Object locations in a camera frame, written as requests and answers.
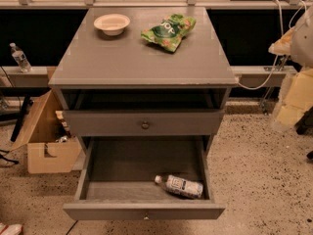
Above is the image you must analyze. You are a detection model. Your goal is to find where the clear water bottle on ledge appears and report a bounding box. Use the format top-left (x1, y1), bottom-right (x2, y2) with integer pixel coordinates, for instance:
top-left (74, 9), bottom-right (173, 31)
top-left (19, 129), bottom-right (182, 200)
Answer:
top-left (10, 43), bottom-right (31, 73)

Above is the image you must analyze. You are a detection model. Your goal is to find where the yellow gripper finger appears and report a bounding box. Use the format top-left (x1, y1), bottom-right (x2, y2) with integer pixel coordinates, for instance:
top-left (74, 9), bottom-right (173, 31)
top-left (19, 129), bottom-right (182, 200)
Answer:
top-left (273, 70), bottom-right (313, 130)
top-left (268, 27), bottom-right (293, 56)

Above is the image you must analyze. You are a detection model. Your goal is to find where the round upper drawer knob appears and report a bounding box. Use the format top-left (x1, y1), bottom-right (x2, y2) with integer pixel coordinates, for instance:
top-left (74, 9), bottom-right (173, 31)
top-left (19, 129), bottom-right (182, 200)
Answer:
top-left (141, 121), bottom-right (150, 130)

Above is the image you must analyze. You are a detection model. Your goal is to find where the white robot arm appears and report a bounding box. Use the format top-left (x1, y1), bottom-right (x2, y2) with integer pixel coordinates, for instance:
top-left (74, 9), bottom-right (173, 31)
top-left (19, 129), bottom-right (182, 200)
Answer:
top-left (268, 6), bottom-right (313, 131)

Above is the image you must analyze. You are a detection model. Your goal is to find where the closed grey upper drawer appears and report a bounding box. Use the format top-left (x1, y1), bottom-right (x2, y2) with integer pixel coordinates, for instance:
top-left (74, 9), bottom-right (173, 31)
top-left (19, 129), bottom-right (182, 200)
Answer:
top-left (64, 110), bottom-right (224, 136)

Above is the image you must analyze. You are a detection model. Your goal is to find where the white paper bowl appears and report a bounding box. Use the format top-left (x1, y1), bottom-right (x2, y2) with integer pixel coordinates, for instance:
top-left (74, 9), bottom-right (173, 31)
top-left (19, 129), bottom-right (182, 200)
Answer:
top-left (94, 14), bottom-right (130, 36)

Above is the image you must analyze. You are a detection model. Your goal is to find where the white cable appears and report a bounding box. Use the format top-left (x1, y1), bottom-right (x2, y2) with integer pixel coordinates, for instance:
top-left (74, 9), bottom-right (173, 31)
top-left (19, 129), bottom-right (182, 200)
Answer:
top-left (237, 0), bottom-right (309, 91)

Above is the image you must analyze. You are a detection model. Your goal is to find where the red white object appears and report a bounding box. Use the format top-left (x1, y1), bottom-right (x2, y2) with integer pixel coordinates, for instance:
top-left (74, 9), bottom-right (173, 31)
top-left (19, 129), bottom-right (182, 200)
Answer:
top-left (0, 223), bottom-right (22, 235)

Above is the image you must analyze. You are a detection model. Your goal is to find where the open grey lower drawer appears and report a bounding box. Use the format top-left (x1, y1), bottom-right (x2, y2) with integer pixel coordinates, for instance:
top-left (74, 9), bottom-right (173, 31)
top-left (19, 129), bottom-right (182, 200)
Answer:
top-left (64, 136), bottom-right (225, 220)

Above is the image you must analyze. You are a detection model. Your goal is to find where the grey wooden cabinet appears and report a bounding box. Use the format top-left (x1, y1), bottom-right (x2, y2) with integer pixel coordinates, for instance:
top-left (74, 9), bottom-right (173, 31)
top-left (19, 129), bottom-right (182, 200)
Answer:
top-left (48, 6), bottom-right (239, 149)

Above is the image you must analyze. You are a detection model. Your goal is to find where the brown cardboard box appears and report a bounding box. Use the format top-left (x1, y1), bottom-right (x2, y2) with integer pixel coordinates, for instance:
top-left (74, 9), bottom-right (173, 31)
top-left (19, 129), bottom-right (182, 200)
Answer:
top-left (12, 90), bottom-right (81, 174)

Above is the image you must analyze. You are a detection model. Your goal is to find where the black cable on floor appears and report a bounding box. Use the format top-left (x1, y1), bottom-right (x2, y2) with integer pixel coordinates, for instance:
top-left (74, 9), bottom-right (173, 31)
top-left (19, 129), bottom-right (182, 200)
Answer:
top-left (0, 149), bottom-right (20, 165)

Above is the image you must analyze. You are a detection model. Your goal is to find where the clear plastic bottle blue label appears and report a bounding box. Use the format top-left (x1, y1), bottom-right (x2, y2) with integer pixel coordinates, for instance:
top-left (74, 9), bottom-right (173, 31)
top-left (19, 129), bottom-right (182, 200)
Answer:
top-left (155, 174), bottom-right (203, 199)

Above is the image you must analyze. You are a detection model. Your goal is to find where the green chip bag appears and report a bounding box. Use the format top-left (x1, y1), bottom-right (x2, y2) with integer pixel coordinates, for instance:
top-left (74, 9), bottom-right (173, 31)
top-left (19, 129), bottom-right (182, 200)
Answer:
top-left (141, 14), bottom-right (197, 53)

